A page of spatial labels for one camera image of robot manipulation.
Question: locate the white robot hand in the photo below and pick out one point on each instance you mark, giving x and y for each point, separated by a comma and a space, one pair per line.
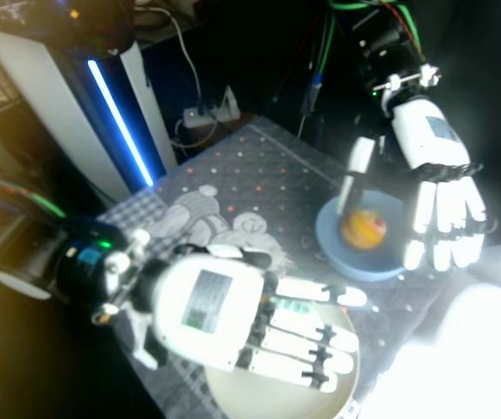
207, 305
429, 135

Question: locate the blue toy ice cream cone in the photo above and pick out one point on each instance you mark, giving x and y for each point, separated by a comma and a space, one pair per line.
294, 306

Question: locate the orange fruit-topped toy cupcake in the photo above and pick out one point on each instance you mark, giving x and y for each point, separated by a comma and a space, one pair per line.
364, 229

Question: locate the white round plate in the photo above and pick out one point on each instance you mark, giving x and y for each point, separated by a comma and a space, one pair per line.
242, 393

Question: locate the blue plastic bowl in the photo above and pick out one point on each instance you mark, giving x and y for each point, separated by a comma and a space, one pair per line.
364, 262

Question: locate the grey quilt with bear print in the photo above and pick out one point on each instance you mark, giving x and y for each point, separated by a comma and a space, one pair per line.
250, 183

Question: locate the white power strip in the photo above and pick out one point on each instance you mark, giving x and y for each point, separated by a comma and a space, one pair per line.
198, 118

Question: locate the white tower with blue light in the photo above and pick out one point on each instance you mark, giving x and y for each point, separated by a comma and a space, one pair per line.
54, 109

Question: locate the black device with lights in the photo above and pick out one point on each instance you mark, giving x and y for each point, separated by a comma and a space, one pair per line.
58, 22

